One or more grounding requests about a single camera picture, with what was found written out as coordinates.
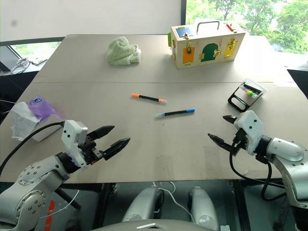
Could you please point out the black table leg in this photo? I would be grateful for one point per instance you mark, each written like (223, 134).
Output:
(239, 207)
(106, 204)

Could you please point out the purple plastic bag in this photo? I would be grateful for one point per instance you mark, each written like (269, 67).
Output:
(44, 108)

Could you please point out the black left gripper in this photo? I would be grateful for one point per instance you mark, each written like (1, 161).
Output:
(90, 151)

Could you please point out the silver rounded robot leg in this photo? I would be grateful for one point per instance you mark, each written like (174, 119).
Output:
(202, 207)
(144, 204)

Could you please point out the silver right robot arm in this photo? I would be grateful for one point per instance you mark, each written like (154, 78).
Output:
(286, 150)

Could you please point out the black rod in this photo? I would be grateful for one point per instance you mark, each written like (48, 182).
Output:
(68, 198)

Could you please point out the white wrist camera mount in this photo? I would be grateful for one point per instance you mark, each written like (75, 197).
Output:
(69, 134)
(250, 127)

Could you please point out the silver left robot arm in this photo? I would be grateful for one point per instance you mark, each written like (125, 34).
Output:
(31, 183)

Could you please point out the orange-capped black marker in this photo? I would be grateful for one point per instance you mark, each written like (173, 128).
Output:
(149, 98)

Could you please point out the light green towel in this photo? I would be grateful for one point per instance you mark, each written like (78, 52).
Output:
(121, 51)

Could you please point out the blue-capped black marker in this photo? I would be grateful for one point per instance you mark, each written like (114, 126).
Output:
(175, 113)

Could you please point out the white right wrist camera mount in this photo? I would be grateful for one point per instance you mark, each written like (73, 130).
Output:
(250, 127)

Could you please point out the orange tape strip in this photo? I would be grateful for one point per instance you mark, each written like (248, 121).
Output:
(50, 214)

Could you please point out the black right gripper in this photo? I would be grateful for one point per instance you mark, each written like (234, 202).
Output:
(239, 142)

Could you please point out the white crumpled plastic bag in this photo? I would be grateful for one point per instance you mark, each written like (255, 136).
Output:
(21, 122)

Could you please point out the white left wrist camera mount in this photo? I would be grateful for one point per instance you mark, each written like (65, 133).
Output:
(69, 134)

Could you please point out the black marker holder tray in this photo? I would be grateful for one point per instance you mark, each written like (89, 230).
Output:
(237, 99)

